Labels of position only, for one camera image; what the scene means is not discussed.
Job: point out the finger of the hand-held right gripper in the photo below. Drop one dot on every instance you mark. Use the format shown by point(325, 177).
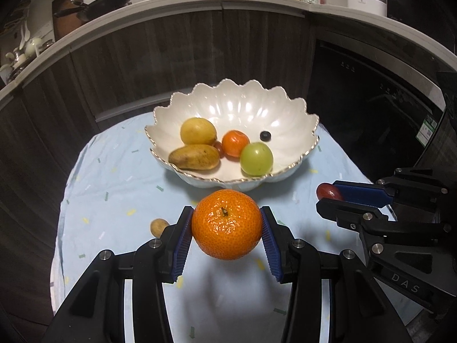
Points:
point(339, 213)
point(357, 193)

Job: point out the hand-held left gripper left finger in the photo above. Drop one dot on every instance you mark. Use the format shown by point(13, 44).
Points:
point(182, 243)

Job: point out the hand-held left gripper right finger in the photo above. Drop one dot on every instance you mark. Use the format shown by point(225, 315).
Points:
point(271, 246)

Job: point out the red cherry tomato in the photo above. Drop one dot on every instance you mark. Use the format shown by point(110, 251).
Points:
point(218, 149)
point(328, 191)

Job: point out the large orange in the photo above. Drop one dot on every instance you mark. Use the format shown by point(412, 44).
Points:
point(226, 225)

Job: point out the elongated yellow mango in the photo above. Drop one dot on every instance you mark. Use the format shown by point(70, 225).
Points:
point(194, 157)

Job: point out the green grape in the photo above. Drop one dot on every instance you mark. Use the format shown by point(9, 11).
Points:
point(256, 159)

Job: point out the small mandarin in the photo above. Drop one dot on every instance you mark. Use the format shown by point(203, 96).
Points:
point(235, 143)

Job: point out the round yellow fruit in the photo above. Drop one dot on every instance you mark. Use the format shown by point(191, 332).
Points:
point(198, 131)

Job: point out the white scalloped bowl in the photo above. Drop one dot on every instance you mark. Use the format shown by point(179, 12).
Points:
point(242, 110)

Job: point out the small tan round fruit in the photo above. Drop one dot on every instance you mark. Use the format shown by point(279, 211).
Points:
point(159, 227)

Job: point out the black built-in dishwasher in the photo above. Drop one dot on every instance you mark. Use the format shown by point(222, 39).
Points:
point(357, 107)

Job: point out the light blue cloth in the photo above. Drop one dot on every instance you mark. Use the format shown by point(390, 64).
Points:
point(117, 185)

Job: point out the dark appliance with green sticker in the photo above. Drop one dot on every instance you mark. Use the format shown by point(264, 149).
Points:
point(442, 143)

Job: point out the blueberry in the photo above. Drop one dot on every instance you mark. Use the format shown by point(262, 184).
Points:
point(265, 135)

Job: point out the white box appliance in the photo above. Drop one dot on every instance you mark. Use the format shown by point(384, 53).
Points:
point(367, 5)

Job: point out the dark wood kitchen cabinet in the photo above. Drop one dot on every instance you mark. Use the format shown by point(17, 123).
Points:
point(160, 50)

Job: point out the white kitchen countertop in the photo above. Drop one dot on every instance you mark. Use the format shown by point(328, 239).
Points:
point(178, 1)

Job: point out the brown cutting board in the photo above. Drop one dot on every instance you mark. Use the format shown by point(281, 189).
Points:
point(64, 28)

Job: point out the black wok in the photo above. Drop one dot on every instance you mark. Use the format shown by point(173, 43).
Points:
point(107, 0)

